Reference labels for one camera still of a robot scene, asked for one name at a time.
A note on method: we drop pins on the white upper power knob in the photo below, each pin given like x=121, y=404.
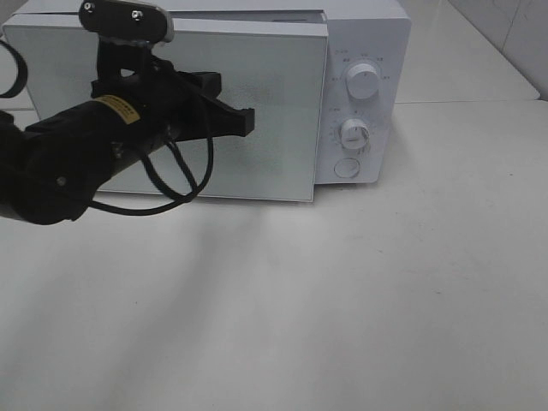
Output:
x=362, y=80

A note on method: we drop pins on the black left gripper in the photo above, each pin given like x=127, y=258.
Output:
x=140, y=100

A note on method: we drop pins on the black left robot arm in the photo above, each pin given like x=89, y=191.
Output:
x=50, y=173

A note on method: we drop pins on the white microwave door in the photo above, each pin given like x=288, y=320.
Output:
x=271, y=62

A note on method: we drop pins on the left silver black wrist camera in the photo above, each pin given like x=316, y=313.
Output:
x=127, y=20

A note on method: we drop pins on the round door release button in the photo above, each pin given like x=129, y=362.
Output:
x=347, y=168

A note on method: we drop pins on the white microwave oven body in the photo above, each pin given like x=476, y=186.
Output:
x=358, y=31

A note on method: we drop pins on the white timer knob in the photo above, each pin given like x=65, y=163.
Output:
x=354, y=134

